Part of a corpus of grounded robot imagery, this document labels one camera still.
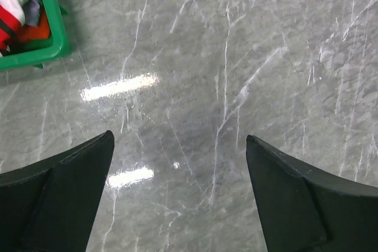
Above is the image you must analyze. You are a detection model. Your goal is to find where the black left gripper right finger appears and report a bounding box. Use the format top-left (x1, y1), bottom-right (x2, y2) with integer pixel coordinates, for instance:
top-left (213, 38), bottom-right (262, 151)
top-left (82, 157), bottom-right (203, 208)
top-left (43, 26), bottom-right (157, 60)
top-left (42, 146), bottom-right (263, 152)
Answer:
top-left (246, 135), bottom-right (377, 251)

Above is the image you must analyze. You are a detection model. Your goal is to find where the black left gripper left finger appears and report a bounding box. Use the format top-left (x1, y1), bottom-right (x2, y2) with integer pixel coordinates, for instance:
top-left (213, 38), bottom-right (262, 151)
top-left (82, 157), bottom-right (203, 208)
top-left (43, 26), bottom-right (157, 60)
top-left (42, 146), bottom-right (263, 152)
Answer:
top-left (1, 130), bottom-right (115, 251)

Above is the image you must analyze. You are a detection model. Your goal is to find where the white t-shirt with red print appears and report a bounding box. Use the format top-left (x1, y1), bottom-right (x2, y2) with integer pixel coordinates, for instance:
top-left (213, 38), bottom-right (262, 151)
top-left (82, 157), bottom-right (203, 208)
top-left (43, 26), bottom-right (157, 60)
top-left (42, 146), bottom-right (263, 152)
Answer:
top-left (1, 0), bottom-right (25, 57)

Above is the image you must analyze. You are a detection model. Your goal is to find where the green plastic crate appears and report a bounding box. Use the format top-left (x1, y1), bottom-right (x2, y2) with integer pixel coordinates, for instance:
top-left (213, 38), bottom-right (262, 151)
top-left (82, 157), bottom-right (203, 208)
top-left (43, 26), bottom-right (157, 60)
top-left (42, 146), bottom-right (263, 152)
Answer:
top-left (1, 0), bottom-right (71, 70)

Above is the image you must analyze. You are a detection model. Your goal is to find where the orange t-shirt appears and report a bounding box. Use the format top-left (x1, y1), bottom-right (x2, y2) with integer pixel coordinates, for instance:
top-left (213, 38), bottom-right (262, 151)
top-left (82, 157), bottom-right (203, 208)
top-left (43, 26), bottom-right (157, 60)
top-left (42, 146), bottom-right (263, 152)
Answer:
top-left (17, 8), bottom-right (51, 43)

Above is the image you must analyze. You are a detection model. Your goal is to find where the lavender t-shirt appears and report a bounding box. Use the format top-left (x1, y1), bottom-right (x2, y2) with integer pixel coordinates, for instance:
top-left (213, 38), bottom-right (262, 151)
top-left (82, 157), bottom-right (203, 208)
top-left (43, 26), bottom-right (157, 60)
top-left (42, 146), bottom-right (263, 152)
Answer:
top-left (23, 0), bottom-right (41, 27)

